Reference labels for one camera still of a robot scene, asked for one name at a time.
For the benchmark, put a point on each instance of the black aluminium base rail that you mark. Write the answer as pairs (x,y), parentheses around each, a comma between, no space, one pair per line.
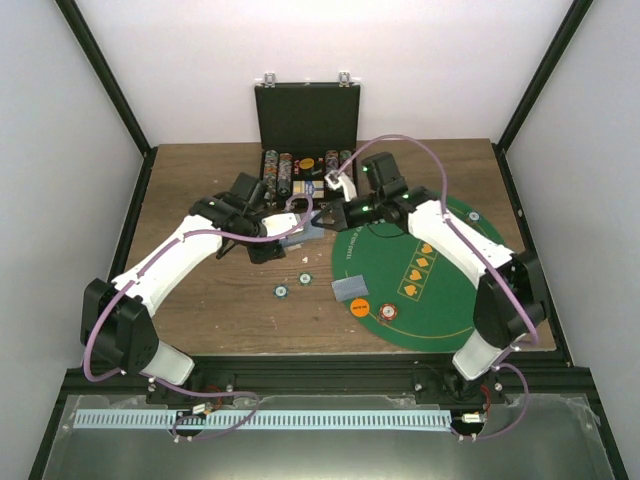
(428,378)

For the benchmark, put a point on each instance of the black poker chip case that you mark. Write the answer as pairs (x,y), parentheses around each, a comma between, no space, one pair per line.
(306,119)

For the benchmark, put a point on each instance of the yellow dealer chip in case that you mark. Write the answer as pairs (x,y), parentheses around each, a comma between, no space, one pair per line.
(306,163)

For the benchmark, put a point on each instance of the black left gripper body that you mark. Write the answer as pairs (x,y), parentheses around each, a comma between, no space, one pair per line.
(257,255)

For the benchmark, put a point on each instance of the red poker chip stack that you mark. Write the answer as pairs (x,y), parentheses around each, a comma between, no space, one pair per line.
(387,313)

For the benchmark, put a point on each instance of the light blue slotted strip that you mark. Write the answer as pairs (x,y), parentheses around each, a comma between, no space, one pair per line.
(409,420)

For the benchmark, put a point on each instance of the orange big blind button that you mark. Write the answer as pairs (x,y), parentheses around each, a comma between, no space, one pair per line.
(359,307)

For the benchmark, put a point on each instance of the chip row far right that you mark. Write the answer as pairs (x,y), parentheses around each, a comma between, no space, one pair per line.
(345,159)

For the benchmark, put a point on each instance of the blue poker chip stack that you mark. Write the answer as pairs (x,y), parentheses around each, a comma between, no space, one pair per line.
(281,291)

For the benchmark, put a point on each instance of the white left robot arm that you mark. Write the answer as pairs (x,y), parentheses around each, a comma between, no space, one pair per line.
(117,315)

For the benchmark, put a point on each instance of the boxed card decks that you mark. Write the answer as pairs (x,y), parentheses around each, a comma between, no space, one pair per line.
(314,188)

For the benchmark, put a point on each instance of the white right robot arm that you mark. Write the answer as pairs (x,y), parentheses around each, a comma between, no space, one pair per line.
(511,294)

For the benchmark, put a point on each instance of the grey playing card deck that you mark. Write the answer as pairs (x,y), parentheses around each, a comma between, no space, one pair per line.
(309,232)

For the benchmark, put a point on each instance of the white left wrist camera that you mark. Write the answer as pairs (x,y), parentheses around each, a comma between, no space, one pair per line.
(282,225)

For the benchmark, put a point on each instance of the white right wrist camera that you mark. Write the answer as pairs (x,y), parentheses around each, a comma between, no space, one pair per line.
(337,180)

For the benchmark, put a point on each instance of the chip row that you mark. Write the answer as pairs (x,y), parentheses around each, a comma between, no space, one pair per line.
(284,175)
(345,159)
(270,172)
(332,161)

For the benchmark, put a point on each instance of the round green poker mat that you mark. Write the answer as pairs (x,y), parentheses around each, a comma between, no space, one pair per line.
(435,300)

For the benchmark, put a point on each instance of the chip row far left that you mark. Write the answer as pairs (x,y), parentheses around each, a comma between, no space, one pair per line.
(270,172)

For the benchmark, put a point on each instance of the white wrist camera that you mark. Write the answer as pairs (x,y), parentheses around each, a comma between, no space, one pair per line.
(282,225)
(337,180)

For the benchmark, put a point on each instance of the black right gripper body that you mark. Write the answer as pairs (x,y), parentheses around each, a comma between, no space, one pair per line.
(362,217)

